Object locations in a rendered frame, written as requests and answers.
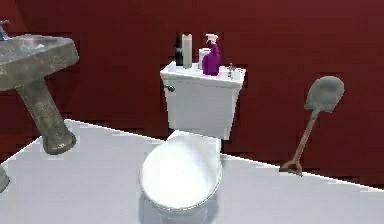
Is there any purple spray bottle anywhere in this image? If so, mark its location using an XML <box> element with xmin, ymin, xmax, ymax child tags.
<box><xmin>201</xmin><ymin>33</ymin><xmax>222</xmax><ymax>77</ymax></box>

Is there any black bottle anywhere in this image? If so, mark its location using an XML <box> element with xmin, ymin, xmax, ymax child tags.
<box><xmin>175</xmin><ymin>34</ymin><xmax>184</xmax><ymax>67</ymax></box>

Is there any grey tall cylinder bottle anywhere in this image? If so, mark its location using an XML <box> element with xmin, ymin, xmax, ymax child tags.
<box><xmin>181</xmin><ymin>32</ymin><xmax>193</xmax><ymax>69</ymax></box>

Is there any blue sink faucet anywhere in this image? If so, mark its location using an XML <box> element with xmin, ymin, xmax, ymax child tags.
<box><xmin>0</xmin><ymin>19</ymin><xmax>11</xmax><ymax>42</ymax></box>

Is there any grey shovel with wooden handle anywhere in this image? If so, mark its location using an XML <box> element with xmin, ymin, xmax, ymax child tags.
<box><xmin>279</xmin><ymin>75</ymin><xmax>346</xmax><ymax>177</ymax></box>

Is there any grey stone pedestal sink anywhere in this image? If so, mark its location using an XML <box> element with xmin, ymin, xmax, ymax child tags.
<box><xmin>0</xmin><ymin>33</ymin><xmax>80</xmax><ymax>156</ymax></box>

